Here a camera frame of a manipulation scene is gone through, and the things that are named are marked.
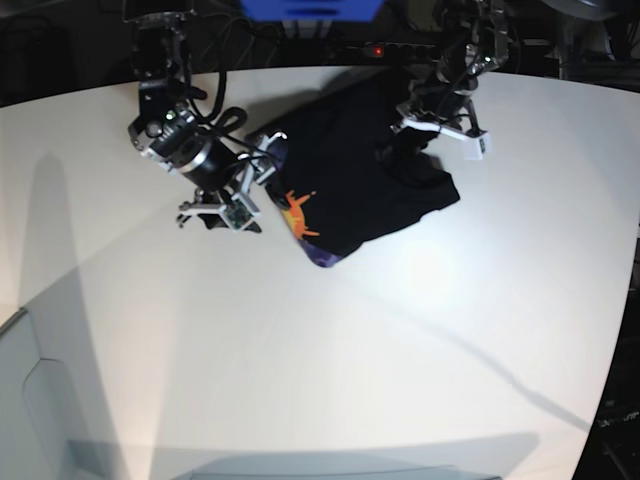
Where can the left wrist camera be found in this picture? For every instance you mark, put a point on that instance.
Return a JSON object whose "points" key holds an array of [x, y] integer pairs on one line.
{"points": [[475, 148]]}

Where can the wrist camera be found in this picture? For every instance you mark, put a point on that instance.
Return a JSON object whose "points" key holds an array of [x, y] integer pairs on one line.
{"points": [[240, 216], [475, 148]]}

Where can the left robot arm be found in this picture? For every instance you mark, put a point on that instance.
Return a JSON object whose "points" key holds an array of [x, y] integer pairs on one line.
{"points": [[475, 41]]}

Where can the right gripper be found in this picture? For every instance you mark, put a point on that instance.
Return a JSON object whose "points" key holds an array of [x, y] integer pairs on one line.
{"points": [[220, 174]]}

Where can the blue plastic bin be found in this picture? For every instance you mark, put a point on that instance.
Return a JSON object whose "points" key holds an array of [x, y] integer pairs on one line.
{"points": [[332, 10]]}

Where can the black T-shirt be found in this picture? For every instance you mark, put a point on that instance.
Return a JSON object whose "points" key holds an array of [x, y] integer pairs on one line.
{"points": [[342, 184]]}

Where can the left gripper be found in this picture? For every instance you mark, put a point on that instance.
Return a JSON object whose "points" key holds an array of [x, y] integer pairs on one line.
{"points": [[456, 117]]}

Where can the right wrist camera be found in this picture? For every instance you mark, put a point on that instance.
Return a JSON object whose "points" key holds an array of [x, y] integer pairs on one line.
{"points": [[240, 216]]}

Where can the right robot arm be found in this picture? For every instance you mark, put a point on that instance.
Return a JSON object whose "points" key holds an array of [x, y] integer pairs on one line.
{"points": [[171, 131]]}

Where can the black power strip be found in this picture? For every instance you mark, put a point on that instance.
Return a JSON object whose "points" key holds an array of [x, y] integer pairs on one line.
{"points": [[382, 54]]}

